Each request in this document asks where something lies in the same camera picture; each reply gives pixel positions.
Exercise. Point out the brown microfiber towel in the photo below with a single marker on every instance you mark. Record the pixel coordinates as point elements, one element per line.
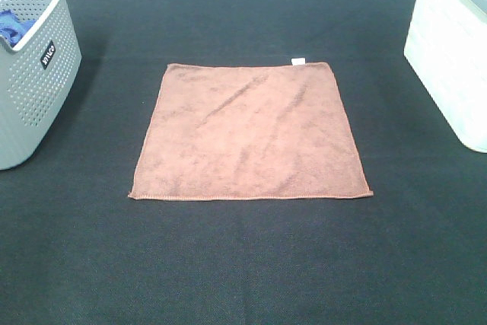
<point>273,132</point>

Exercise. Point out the grey perforated laundry basket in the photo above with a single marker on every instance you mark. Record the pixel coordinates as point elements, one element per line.
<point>36,76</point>

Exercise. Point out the white plastic basket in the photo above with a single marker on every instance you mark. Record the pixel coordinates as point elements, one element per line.
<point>446,47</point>

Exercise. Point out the blue cloth in basket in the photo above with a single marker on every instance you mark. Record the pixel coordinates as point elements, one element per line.
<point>12,29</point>

